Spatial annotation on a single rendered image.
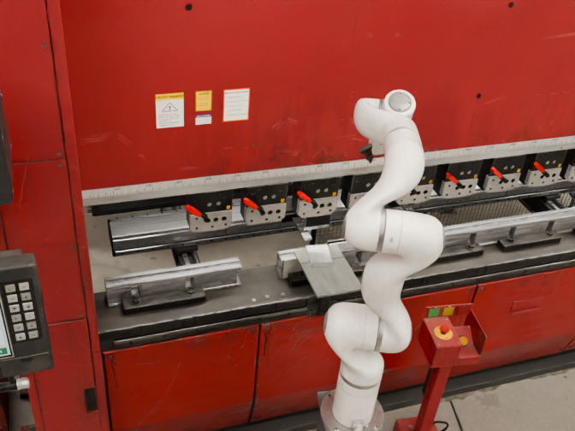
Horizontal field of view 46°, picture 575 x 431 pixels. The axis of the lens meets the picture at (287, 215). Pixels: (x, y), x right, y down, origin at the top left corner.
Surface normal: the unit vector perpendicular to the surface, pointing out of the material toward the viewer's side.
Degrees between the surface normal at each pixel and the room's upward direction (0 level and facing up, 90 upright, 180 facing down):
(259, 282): 0
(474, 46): 90
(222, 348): 90
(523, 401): 0
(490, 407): 0
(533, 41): 90
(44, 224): 90
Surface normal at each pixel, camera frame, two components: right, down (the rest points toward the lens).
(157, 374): 0.32, 0.58
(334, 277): 0.08, -0.80
